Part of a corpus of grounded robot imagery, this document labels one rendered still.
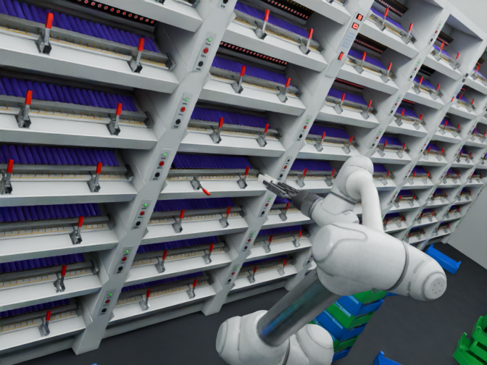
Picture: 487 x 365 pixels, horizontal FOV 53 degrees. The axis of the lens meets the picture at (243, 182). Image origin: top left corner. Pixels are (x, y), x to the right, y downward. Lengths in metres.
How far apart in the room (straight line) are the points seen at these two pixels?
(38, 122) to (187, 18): 0.49
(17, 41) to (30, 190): 0.42
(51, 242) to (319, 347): 0.91
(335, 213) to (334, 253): 0.60
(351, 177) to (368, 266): 0.59
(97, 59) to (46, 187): 0.40
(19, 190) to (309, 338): 0.98
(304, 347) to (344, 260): 0.59
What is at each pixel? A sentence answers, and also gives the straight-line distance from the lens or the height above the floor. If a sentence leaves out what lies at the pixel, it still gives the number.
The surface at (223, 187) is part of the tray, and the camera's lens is 1.95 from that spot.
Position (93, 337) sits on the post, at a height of 0.07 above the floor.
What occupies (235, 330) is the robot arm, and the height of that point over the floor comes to 0.52.
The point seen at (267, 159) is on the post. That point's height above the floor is 0.84.
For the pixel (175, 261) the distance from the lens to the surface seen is 2.10.
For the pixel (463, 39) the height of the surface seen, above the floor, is 1.70.
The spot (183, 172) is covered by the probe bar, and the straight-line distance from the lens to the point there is 1.82.
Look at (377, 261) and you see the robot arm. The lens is 1.17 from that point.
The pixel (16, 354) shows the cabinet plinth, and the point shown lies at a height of 0.05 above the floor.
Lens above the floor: 1.45
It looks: 20 degrees down
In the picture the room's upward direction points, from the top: 25 degrees clockwise
